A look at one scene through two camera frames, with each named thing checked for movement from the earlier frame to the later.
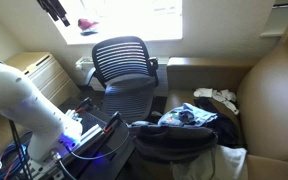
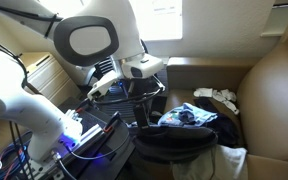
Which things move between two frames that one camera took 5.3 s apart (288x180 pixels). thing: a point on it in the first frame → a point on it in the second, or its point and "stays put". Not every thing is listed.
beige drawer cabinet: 47,76 stays put
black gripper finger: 49,9 → 141,116
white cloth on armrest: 221,162 stays put
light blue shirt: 186,115 stays put
